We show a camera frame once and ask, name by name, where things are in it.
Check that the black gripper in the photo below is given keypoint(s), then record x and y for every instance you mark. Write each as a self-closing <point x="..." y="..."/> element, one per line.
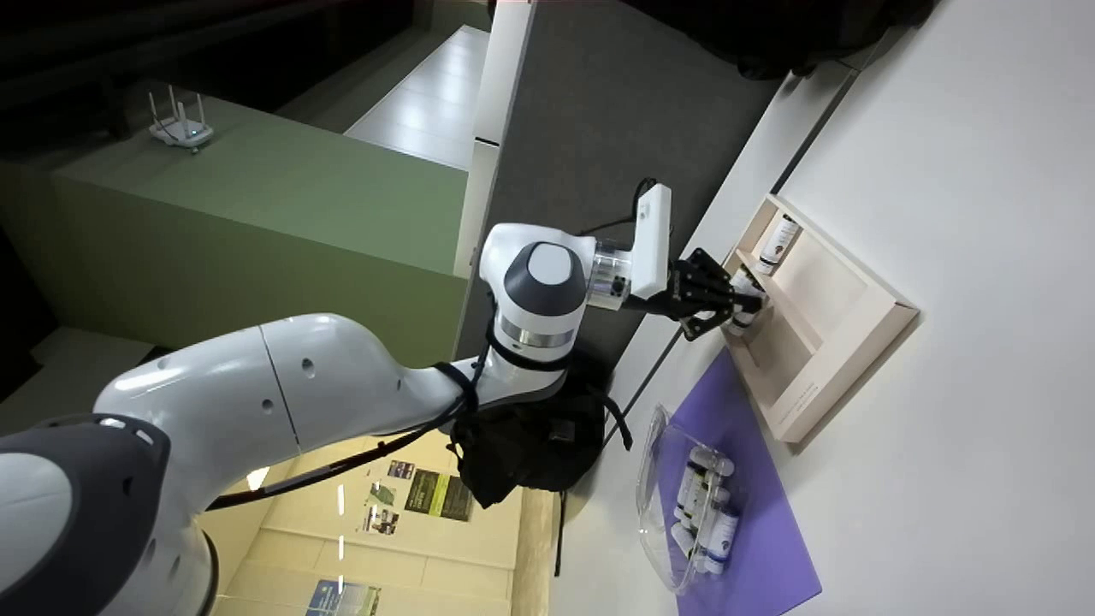
<point x="678" y="286"/>

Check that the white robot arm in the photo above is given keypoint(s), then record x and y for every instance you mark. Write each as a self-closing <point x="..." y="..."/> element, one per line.
<point x="284" y="397"/>

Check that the wooden segmented tray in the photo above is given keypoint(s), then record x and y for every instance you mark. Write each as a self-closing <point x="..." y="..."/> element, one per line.
<point x="814" y="331"/>

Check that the white bottle dark blue label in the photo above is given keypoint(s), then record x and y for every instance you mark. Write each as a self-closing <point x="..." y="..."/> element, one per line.
<point x="708" y="464"/>

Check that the white bottle green band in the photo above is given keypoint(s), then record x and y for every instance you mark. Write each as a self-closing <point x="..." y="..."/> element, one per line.
<point x="688" y="498"/>

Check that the white bottle black cap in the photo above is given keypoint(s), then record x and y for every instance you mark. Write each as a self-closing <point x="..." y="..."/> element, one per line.
<point x="721" y="527"/>

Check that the white object on cloth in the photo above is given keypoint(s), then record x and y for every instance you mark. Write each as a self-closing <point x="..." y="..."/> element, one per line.
<point x="662" y="514"/>

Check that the black fabric bag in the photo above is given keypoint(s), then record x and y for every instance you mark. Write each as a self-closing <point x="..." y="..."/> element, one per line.
<point x="530" y="446"/>

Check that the purple mat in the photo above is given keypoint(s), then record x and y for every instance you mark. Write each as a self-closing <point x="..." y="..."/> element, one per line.
<point x="765" y="549"/>

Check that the black bulky object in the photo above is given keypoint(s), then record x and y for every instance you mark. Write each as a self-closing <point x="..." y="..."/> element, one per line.
<point x="787" y="36"/>

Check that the green partition cabinet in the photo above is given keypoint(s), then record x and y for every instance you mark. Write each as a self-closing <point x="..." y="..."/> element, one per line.
<point x="262" y="240"/>

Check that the blue framed picture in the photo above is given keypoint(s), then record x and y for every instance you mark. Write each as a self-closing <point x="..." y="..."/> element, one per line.
<point x="339" y="596"/>

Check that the white wifi router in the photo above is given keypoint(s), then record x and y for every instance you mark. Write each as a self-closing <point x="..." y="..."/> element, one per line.
<point x="180" y="122"/>

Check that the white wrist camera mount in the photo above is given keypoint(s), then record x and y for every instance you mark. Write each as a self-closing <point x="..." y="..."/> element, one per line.
<point x="650" y="240"/>

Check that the dark wall poster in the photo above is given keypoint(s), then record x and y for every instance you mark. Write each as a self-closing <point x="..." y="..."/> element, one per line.
<point x="434" y="493"/>

